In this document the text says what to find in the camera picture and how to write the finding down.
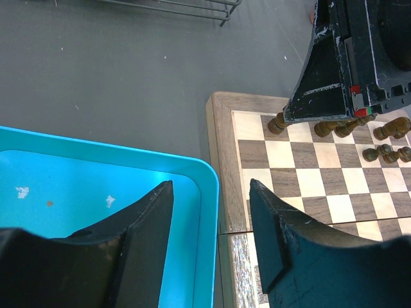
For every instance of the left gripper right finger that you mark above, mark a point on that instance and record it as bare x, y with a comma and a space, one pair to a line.
305, 263

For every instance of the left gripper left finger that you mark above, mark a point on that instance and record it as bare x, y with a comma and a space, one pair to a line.
119, 261

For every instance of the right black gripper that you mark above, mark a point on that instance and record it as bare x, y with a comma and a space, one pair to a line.
373, 38

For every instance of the dark king chess piece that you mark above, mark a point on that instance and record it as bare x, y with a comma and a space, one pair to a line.
324, 128

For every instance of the dark queen chess piece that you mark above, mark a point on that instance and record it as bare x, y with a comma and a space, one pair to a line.
348, 128

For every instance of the wooden chess board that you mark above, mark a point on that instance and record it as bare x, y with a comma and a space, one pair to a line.
325, 177

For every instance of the blue plastic tray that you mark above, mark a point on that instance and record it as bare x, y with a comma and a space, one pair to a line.
53, 186

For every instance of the black wire dish rack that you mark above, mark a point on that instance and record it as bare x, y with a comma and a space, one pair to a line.
220, 11

